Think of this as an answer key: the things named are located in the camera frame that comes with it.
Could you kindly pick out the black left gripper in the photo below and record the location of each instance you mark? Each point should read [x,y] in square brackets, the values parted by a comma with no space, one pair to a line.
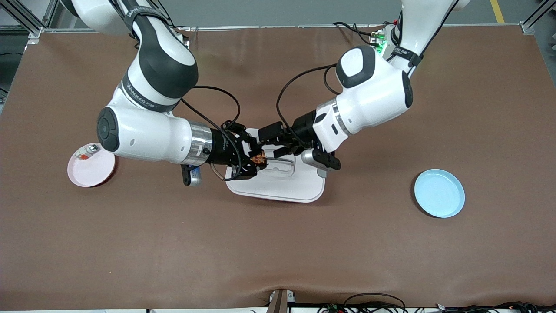
[303,127]

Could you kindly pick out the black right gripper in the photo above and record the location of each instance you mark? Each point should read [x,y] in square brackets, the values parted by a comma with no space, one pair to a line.
[221,148]

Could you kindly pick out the orange black push-button switch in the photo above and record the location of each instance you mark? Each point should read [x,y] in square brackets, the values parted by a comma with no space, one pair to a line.
[260,160]

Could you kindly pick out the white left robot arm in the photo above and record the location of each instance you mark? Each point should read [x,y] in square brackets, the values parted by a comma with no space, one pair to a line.
[373,95]

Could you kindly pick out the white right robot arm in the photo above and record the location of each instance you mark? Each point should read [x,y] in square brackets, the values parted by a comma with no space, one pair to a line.
[147,134]

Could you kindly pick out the white lidded storage box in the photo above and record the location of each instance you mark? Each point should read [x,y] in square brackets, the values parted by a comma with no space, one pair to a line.
[282,187]

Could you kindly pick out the brown table mat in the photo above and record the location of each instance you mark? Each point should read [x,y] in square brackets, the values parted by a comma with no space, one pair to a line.
[173,239]

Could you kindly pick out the pink round plate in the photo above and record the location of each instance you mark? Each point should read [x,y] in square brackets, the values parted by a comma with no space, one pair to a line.
[91,174]

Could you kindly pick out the small silver orange object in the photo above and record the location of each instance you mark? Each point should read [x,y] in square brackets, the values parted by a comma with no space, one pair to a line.
[87,152]

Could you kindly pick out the light blue round plate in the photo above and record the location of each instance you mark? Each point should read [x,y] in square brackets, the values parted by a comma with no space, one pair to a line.
[438,193]

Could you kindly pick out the silver table edge rail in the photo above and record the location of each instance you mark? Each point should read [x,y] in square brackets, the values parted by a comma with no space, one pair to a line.
[282,27]

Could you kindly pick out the brown camera post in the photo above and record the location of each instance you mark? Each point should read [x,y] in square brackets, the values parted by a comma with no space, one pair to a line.
[278,302]

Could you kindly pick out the aluminium frame profiles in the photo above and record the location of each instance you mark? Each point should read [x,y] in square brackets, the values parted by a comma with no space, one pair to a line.
[50,13]

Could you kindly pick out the aluminium corner bracket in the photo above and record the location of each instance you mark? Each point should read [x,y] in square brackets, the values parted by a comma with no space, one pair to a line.
[527,27]

